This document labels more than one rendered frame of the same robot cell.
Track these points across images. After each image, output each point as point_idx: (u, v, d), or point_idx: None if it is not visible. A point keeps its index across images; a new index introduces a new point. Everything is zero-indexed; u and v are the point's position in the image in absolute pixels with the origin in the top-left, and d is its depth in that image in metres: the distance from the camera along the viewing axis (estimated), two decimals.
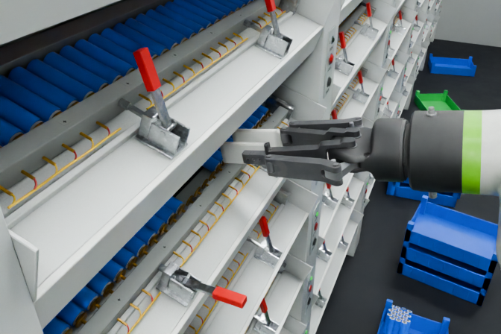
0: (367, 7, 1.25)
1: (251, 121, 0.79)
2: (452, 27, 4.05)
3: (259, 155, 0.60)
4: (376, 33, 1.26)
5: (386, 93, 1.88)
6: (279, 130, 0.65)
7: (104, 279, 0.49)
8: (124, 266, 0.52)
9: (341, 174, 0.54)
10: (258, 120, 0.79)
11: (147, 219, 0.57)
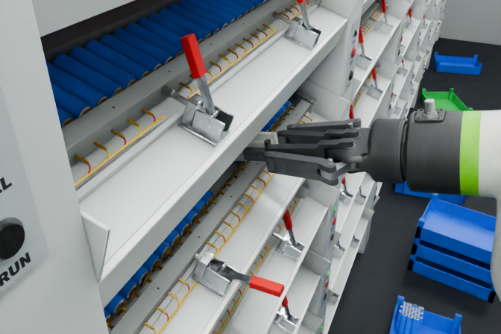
0: (382, 2, 1.25)
1: (274, 115, 0.79)
2: (457, 26, 4.05)
3: (277, 141, 0.65)
4: (391, 28, 1.26)
5: (396, 90, 1.88)
6: (265, 160, 0.61)
7: (142, 268, 0.49)
8: (160, 256, 0.52)
9: (361, 128, 0.63)
10: (281, 113, 0.79)
11: None
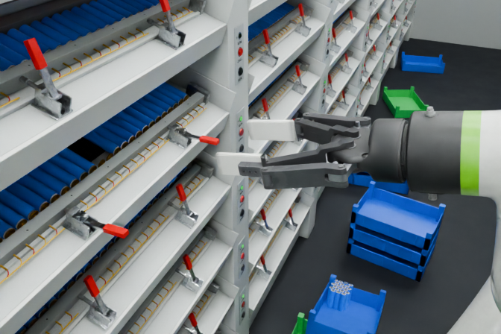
0: (299, 7, 1.40)
1: (169, 104, 0.94)
2: (427, 27, 4.20)
3: (256, 167, 0.57)
4: (308, 30, 1.42)
5: (338, 87, 2.03)
6: (294, 121, 0.67)
7: (19, 216, 0.64)
8: (37, 209, 0.67)
9: (347, 174, 0.53)
10: (174, 103, 0.94)
11: (62, 176, 0.72)
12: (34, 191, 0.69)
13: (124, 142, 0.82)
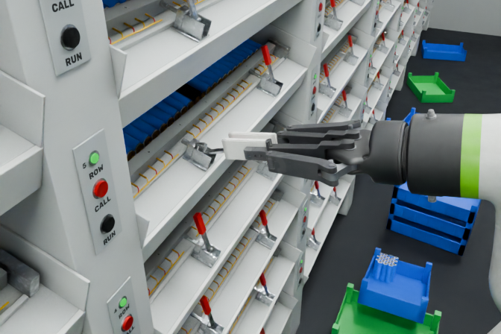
0: None
1: (247, 53, 0.96)
2: (445, 16, 4.21)
3: (261, 151, 0.61)
4: None
5: (376, 65, 2.04)
6: (276, 134, 0.64)
7: (136, 140, 0.66)
8: (150, 136, 0.68)
9: (336, 174, 0.54)
10: (252, 52, 0.96)
11: (165, 108, 0.73)
12: (144, 120, 0.70)
13: (214, 83, 0.83)
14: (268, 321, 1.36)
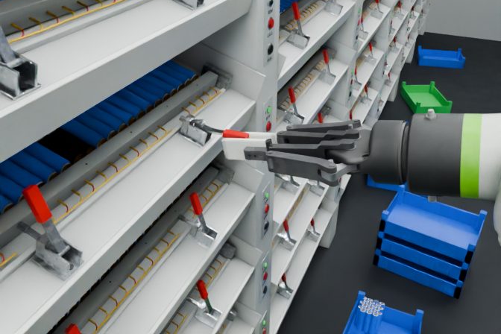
0: None
1: (173, 85, 0.73)
2: (443, 20, 3.98)
3: (261, 151, 0.61)
4: (340, 8, 1.20)
5: (362, 79, 1.81)
6: (276, 134, 0.64)
7: None
8: None
9: (335, 174, 0.54)
10: (180, 83, 0.73)
11: (21, 177, 0.51)
12: None
13: (112, 132, 0.61)
14: None
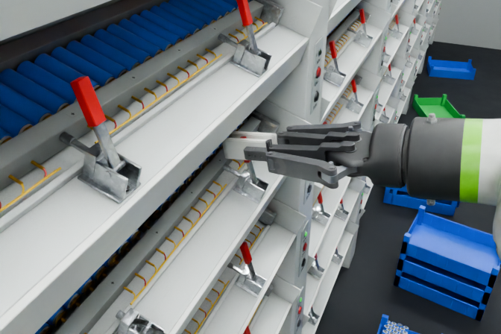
0: (360, 13, 1.19)
1: None
2: (452, 30, 3.99)
3: (261, 151, 0.61)
4: (370, 40, 1.21)
5: (382, 100, 1.82)
6: (276, 135, 0.64)
7: None
8: (65, 306, 0.46)
9: (336, 177, 0.54)
10: None
11: None
12: None
13: (173, 192, 0.61)
14: None
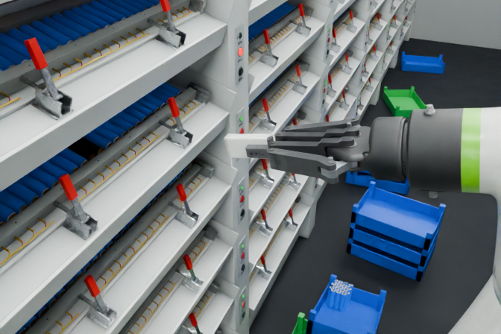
0: (299, 7, 1.40)
1: (162, 100, 0.94)
2: (427, 27, 4.20)
3: (262, 149, 0.61)
4: (308, 30, 1.42)
5: (338, 87, 2.03)
6: (275, 136, 0.64)
7: (10, 210, 0.65)
8: (29, 203, 0.67)
9: (335, 171, 0.54)
10: (168, 99, 0.95)
11: (54, 171, 0.72)
12: (26, 186, 0.69)
13: (116, 137, 0.82)
14: None
